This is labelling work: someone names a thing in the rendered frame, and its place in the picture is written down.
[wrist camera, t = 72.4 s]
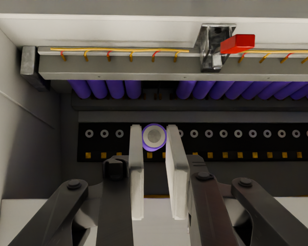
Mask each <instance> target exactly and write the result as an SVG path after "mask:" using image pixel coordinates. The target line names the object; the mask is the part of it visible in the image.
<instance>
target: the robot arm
mask: <svg viewBox="0 0 308 246"><path fill-rule="evenodd" d="M166 132H167V141H166V162H165V163H166V170H167V177H168V185H169V193H170V200H171V208H172V215H173V218H175V220H185V218H187V215H188V229H187V233H188V234H190V243H191V246H308V228H307V227H306V226H305V225H304V224H302V223H301V222H300V221H299V220H298V219H297V218H296V217H295V216H294V215H292V214H291V213H290V212H289V211H288V210H287V209H286V208H285V207H284V206H283V205H281V204H280V203H279V202H278V201H277V200H276V199H275V198H274V197H273V196H272V195H270V194H269V193H268V192H267V191H266V190H265V189H264V188H263V187H262V186H261V185H259V184H258V183H257V182H256V181H254V180H252V179H249V178H245V177H242V178H235V179H233V180H232V184H231V185H228V184H221V183H219V182H218V181H217V179H216V177H215V176H214V175H213V174H211V173H209V171H208V169H207V166H206V164H205V162H204V159H203V158H202V157H201V156H199V155H186V154H185V150H184V147H183V144H182V141H181V137H180V134H179V131H178V127H177V126H176V125H175V124H169V125H168V126H167V127H166ZM102 170H103V181H102V182H101V183H100V184H97V185H93V186H88V183H87V182H86V181H84V180H80V179H71V180H68V181H66V182H64V183H62V184H61V185H60V186H59V187H58V189H57V190H56V191H55V192H54V193H53V194H52V195H51V197H50V198H49V199H48V200H47V201H46V202H45V203H44V205H43V206H42V207H41V208H40V209H39V210H38V212H37V213H36V214H35V215H34V216H33V217H32V218H31V220H30V221H29V222H28V223H27V224H26V225H25V226H24V228H23V229H22V230H21V231H20V232H19V233H18V234H17V236H16V237H15V238H14V239H13V240H12V241H11V243H10V244H9V245H8V246H83V245H84V243H85V241H86V240H87V238H88V236H89V234H90V228H91V227H95V226H98V228H97V237H96V246H134V245H133V231H132V220H141V218H144V164H143V146H142V128H141V126H140V125H139V124H133V125H132V126H131V132H130V149H129V155H122V156H112V157H111V158H110V159H107V160H105V161H103V163H102Z"/></svg>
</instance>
